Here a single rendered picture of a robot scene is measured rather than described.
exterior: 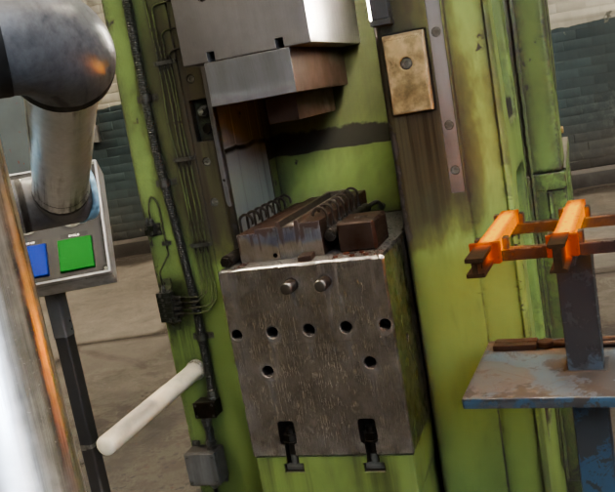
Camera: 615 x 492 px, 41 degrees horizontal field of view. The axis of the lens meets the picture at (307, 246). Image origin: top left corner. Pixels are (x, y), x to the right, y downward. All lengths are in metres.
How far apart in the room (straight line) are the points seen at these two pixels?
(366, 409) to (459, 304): 0.32
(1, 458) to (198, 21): 1.25
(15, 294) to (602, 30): 7.38
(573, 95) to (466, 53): 6.07
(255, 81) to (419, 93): 0.35
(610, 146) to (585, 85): 0.61
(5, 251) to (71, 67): 0.20
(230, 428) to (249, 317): 0.45
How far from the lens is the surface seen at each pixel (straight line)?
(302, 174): 2.27
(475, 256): 1.26
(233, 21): 1.80
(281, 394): 1.85
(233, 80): 1.80
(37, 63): 0.84
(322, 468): 1.90
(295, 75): 1.76
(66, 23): 0.85
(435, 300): 1.90
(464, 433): 2.01
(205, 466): 2.20
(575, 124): 7.88
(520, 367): 1.57
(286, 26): 1.75
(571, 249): 1.32
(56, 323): 2.02
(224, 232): 2.01
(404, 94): 1.81
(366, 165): 2.22
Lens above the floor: 1.26
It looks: 10 degrees down
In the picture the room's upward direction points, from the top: 10 degrees counter-clockwise
